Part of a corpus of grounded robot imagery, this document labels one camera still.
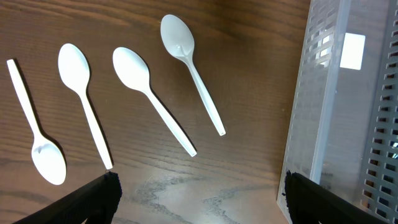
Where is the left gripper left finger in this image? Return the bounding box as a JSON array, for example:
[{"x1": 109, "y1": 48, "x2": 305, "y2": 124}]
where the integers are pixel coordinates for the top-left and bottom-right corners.
[{"x1": 15, "y1": 172, "x2": 122, "y2": 224}]

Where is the white label in clear basket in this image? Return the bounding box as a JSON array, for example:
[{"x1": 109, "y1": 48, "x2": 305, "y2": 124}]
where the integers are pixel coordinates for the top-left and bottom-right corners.
[{"x1": 340, "y1": 32, "x2": 366, "y2": 70}]

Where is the white plastic spoon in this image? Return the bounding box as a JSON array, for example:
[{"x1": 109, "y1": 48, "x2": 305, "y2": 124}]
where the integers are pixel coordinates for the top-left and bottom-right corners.
[
  {"x1": 7, "y1": 59, "x2": 67, "y2": 185},
  {"x1": 160, "y1": 14, "x2": 226, "y2": 136},
  {"x1": 58, "y1": 43, "x2": 113, "y2": 170},
  {"x1": 113, "y1": 47, "x2": 197, "y2": 157}
]

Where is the clear plastic perforated basket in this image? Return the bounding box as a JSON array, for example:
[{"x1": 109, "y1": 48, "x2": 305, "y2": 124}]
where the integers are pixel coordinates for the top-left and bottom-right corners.
[{"x1": 282, "y1": 0, "x2": 397, "y2": 223}]

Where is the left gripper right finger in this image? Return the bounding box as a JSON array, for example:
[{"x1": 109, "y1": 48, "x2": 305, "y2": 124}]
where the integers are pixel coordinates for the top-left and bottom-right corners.
[{"x1": 284, "y1": 171, "x2": 384, "y2": 224}]

